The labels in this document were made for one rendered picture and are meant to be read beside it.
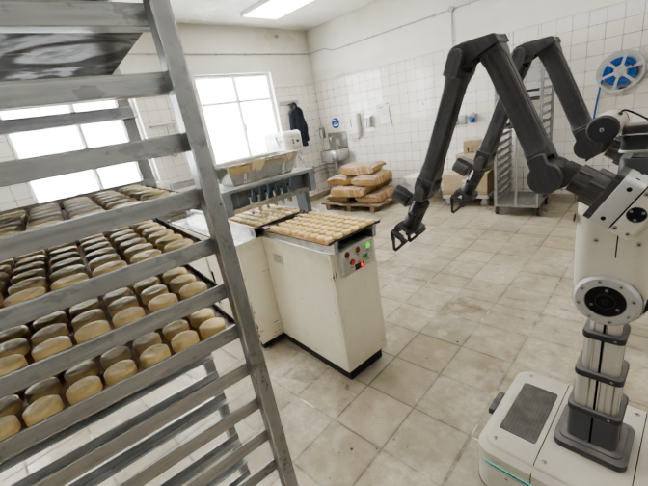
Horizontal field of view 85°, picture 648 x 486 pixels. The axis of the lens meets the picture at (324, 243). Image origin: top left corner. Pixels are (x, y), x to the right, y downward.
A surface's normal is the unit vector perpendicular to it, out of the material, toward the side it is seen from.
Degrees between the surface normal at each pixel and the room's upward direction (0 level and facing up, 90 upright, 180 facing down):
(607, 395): 90
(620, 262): 101
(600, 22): 90
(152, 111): 90
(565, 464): 0
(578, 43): 90
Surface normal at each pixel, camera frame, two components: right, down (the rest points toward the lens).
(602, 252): -0.66, 0.51
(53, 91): 0.61, 0.17
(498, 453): -0.50, -0.62
